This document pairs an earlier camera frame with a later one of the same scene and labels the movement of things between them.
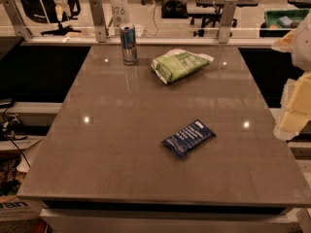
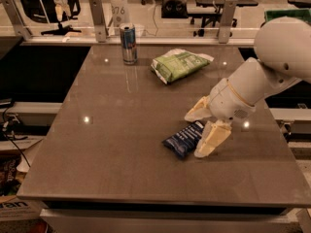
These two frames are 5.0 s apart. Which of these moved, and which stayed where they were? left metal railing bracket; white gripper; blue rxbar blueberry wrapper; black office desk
Moved: white gripper
Stayed: blue rxbar blueberry wrapper; left metal railing bracket; black office desk
